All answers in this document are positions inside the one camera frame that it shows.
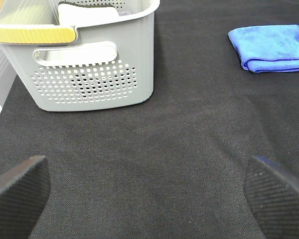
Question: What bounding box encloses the black fabric table mat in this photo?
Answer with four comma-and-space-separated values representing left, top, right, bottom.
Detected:
0, 0, 299, 239

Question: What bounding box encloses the yellow basket handle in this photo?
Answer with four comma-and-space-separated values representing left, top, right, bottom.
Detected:
0, 27, 76, 44

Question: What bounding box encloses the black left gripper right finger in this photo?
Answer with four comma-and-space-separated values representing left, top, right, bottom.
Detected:
244, 156, 299, 239

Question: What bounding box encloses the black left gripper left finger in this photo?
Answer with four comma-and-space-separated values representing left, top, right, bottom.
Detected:
0, 155, 50, 239

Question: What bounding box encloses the grey perforated plastic basket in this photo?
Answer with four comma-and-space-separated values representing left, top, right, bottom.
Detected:
0, 0, 160, 112

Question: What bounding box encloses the blue microfiber towel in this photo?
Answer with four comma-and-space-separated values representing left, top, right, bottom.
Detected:
228, 24, 299, 73

